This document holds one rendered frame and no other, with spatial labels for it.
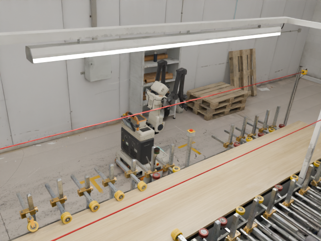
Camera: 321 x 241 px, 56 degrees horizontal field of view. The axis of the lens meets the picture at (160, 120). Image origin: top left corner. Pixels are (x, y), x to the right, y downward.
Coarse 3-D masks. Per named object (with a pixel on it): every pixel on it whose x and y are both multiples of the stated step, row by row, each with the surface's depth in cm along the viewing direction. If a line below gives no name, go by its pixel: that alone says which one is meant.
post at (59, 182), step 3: (57, 180) 253; (60, 180) 254; (57, 183) 255; (60, 183) 255; (57, 186) 257; (60, 186) 257; (57, 189) 260; (60, 189) 258; (60, 192) 259; (60, 195) 260; (63, 195) 262; (60, 198) 262; (63, 204) 266; (63, 207) 267; (60, 213) 272
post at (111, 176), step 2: (110, 164) 284; (112, 164) 284; (110, 166) 282; (112, 166) 284; (110, 168) 283; (112, 168) 285; (110, 170) 284; (112, 170) 286; (110, 172) 286; (112, 172) 287; (110, 174) 287; (112, 174) 288; (110, 176) 288; (112, 176) 289; (110, 178) 289; (112, 178) 290; (110, 188) 295; (110, 190) 296; (112, 190) 296; (110, 192) 297; (112, 192) 298; (110, 194) 298; (112, 194) 299; (110, 196) 299; (112, 196) 300; (110, 198) 301
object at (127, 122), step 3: (126, 117) 429; (123, 120) 424; (126, 120) 411; (129, 120) 409; (126, 123) 421; (129, 123) 407; (132, 123) 413; (129, 126) 416; (132, 126) 409; (135, 126) 409; (138, 126) 408; (132, 129) 413
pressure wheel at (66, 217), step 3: (63, 213) 246; (66, 213) 246; (69, 213) 248; (63, 216) 244; (66, 216) 243; (69, 216) 245; (63, 219) 243; (66, 219) 245; (69, 219) 247; (63, 222) 244; (66, 222) 246
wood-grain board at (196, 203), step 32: (288, 128) 429; (224, 160) 345; (256, 160) 349; (288, 160) 354; (128, 192) 286; (192, 192) 292; (224, 192) 294; (256, 192) 298; (64, 224) 246; (96, 224) 248; (128, 224) 250; (160, 224) 252; (192, 224) 255
